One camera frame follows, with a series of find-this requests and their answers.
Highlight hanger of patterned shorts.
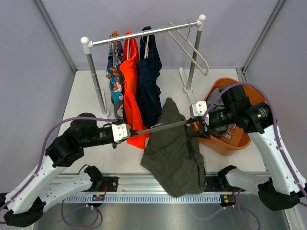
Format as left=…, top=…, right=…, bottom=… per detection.
left=107, top=42, right=116, bottom=67

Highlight slotted white cable duct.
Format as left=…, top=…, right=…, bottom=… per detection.
left=65, top=194, right=221, bottom=204

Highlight aluminium mounting rail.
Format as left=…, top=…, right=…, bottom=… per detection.
left=55, top=172, right=292, bottom=194

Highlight navy blue shorts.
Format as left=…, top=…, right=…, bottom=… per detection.
left=137, top=34, right=162, bottom=128

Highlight hanger of navy shorts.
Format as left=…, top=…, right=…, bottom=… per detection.
left=142, top=30, right=150, bottom=59

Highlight cream hanger of grey shorts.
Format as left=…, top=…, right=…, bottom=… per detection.
left=167, top=21, right=210, bottom=76

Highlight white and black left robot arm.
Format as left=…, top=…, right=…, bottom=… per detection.
left=0, top=113, right=138, bottom=228

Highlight hanger of orange shorts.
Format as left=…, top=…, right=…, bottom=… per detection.
left=124, top=39, right=132, bottom=61

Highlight orange plastic basket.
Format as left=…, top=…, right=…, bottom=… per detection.
left=197, top=78, right=271, bottom=156

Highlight olive green shorts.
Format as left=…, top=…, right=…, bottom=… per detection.
left=140, top=97, right=207, bottom=197

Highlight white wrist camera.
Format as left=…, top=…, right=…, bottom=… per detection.
left=189, top=101, right=207, bottom=118
left=111, top=123, right=131, bottom=143

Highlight silver clothes rack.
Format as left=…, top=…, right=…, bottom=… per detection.
left=80, top=14, right=209, bottom=118

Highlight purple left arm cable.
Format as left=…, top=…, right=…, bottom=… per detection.
left=0, top=116, right=120, bottom=227

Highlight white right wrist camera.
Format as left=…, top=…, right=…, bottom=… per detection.
left=189, top=101, right=207, bottom=118

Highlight grey shorts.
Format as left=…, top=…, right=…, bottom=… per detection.
left=206, top=87, right=228, bottom=137

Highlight bright orange shorts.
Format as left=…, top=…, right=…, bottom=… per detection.
left=119, top=30, right=152, bottom=150

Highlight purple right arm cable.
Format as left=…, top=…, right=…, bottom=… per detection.
left=191, top=82, right=307, bottom=230

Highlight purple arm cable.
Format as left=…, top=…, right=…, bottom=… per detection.
left=191, top=82, right=307, bottom=230
left=0, top=116, right=120, bottom=227

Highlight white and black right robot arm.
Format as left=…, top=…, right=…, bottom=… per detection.
left=187, top=82, right=307, bottom=211

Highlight colourful patterned shorts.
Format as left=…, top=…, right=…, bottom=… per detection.
left=106, top=41, right=124, bottom=119

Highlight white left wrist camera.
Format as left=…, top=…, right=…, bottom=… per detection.
left=111, top=123, right=131, bottom=143

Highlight beige hanger of olive shorts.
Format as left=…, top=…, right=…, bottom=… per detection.
left=139, top=120, right=186, bottom=136

